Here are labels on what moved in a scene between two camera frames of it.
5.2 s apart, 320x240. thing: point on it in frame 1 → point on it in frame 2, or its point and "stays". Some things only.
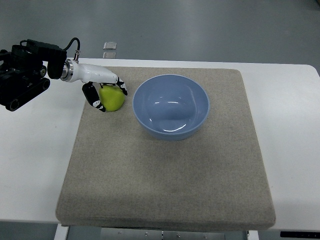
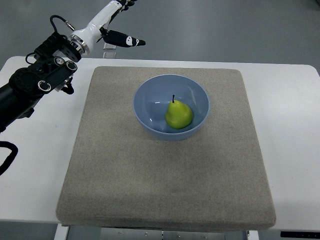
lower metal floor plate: (109, 55) stays
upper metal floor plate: (110, 45) stays
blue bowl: (171, 107) stays
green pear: (112, 97) → (178, 115)
